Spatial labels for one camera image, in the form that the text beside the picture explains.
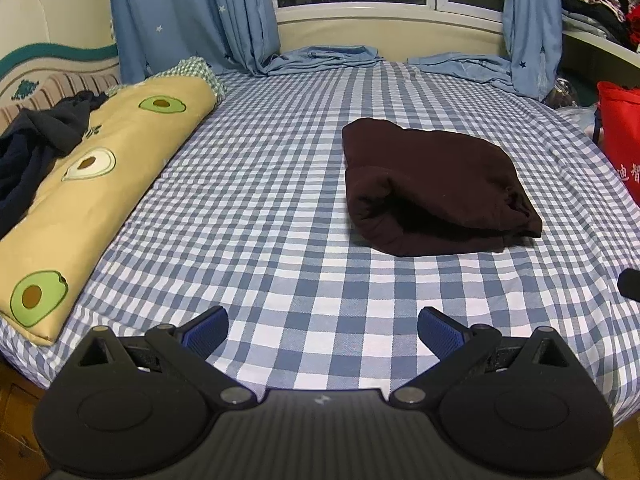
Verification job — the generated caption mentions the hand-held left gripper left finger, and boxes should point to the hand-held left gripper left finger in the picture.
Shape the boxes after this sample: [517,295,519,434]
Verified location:
[60,305,258,407]

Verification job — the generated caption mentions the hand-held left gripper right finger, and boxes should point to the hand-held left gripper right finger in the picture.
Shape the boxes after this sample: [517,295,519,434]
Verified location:
[389,306,587,408]

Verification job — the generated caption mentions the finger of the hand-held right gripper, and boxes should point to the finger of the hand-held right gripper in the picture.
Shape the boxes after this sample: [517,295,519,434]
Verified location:
[617,268,640,304]

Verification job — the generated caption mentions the maroon printed sweatshirt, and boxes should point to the maroon printed sweatshirt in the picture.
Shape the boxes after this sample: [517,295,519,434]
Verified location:
[341,117,545,259]

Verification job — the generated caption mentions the red clothes pile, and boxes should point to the red clothes pile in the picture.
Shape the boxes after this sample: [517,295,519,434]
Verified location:
[624,2,640,54]

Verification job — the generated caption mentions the grey folded clothes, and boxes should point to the grey folded clothes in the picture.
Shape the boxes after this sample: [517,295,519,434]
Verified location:
[562,12,609,39]

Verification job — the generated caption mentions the dark clothes pile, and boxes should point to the dark clothes pile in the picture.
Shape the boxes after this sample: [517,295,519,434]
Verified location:
[560,0,632,47]

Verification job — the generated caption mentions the blue white checked bed sheet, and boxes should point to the blue white checked bed sheet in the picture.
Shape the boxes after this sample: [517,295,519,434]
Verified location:
[0,59,640,429]

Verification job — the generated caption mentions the red tote bag with characters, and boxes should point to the red tote bag with characters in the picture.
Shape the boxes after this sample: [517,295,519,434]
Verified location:
[596,81,640,194]

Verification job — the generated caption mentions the white plastic bundle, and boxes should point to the white plastic bundle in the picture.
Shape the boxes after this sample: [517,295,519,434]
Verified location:
[554,104,603,148]

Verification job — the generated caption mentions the yellow avocado print pillow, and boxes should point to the yellow avocado print pillow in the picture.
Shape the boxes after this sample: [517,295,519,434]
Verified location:
[0,56,229,347]

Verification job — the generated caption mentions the clear plastic bag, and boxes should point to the clear plastic bag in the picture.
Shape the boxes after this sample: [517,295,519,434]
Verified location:
[546,77,579,109]

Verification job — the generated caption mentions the dark navy garment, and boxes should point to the dark navy garment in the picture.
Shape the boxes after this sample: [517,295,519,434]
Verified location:
[0,90,109,242]

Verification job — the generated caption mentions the blue star curtain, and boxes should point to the blue star curtain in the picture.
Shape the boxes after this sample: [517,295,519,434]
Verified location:
[107,0,384,84]
[406,0,564,102]

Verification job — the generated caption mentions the teal wave headboard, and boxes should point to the teal wave headboard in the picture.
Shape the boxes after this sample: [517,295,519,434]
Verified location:
[0,41,122,137]

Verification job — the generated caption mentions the white wall shelf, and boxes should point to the white wall shelf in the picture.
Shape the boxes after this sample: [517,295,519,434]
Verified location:
[559,0,640,69]

